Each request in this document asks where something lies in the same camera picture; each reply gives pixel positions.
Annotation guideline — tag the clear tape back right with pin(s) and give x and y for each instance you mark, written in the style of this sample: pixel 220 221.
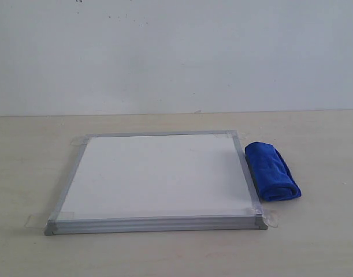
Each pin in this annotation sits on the clear tape back right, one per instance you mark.
pixel 231 134

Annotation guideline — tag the clear tape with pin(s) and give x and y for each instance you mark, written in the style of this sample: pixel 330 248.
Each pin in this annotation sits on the clear tape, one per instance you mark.
pixel 41 220
pixel 231 134
pixel 80 140
pixel 263 218

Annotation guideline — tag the clear tape front right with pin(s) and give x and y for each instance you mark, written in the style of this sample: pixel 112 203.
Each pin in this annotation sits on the clear tape front right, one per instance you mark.
pixel 263 218

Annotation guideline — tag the white board with aluminium frame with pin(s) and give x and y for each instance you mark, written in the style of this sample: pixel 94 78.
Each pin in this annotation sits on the white board with aluminium frame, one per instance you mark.
pixel 166 181

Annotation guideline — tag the clear tape back left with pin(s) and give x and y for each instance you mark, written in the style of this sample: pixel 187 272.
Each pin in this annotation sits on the clear tape back left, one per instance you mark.
pixel 80 140

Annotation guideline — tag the blue microfibre cloth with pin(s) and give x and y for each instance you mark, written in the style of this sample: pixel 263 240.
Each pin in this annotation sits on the blue microfibre cloth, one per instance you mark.
pixel 270 173

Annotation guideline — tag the clear tape front left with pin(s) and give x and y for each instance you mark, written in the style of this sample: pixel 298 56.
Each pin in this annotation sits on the clear tape front left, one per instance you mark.
pixel 41 220

